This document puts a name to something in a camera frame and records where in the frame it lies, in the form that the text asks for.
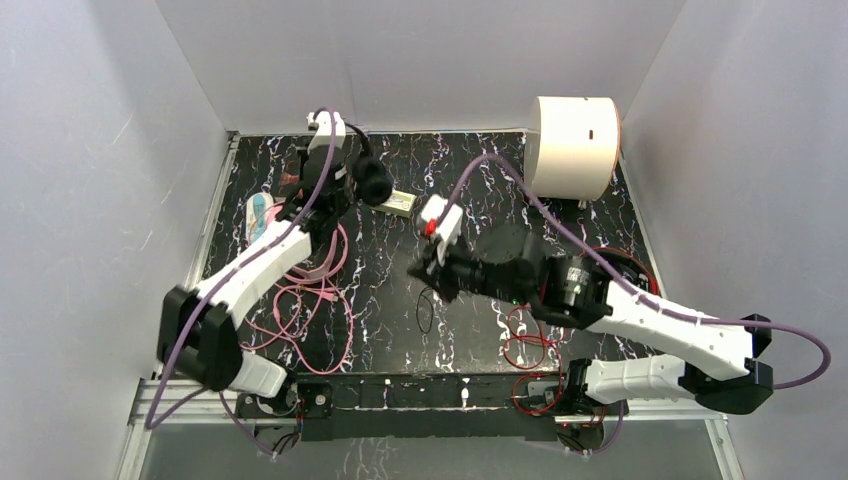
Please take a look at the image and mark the small white cardboard box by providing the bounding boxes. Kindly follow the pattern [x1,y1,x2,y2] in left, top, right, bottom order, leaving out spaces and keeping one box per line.
[373,190,417,218]

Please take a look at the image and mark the white cylindrical container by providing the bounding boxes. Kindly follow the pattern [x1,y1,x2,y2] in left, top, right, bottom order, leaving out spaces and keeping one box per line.
[523,96,621,202]

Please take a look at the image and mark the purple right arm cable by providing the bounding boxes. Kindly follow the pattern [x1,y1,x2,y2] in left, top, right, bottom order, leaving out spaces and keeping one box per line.
[443,154,832,391]

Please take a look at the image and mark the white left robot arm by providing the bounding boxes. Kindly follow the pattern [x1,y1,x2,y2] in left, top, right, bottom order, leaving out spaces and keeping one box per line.
[157,144,350,416]

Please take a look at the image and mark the white and blue small device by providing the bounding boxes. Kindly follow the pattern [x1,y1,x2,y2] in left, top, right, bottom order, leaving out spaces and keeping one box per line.
[245,192,275,244]

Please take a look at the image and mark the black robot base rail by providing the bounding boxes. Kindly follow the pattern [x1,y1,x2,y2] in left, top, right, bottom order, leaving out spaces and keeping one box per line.
[236,373,630,449]

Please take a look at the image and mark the dark paperback book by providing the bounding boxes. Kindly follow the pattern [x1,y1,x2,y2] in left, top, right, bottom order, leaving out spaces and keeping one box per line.
[279,171,300,189]

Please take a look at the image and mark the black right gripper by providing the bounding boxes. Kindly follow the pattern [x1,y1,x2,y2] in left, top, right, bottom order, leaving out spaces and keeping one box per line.
[407,227,529,306]

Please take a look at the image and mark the pink over-ear headphones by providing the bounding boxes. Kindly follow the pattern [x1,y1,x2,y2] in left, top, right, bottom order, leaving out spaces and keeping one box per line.
[283,224,349,285]

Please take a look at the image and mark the black on-ear headphones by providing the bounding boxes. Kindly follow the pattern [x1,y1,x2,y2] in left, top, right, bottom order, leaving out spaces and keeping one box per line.
[344,121,393,207]

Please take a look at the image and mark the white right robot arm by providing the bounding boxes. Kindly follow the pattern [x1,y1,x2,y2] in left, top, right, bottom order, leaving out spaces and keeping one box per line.
[407,225,774,415]

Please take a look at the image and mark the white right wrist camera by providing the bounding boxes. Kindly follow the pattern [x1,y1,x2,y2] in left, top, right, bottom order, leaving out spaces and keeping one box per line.
[415,195,464,266]

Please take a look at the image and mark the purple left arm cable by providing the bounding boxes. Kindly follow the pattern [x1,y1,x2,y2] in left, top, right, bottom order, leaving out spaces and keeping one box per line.
[144,107,339,432]

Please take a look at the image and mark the thin black headphone cable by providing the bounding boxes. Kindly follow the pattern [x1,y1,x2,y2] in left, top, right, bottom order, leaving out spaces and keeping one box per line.
[415,284,435,336]

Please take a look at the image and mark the red and black headphones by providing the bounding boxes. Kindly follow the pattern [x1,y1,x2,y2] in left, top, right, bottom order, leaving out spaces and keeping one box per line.
[593,246,660,295]

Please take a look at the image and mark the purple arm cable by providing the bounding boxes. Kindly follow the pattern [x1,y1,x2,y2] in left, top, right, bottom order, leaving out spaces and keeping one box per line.
[144,107,339,432]
[443,154,832,391]

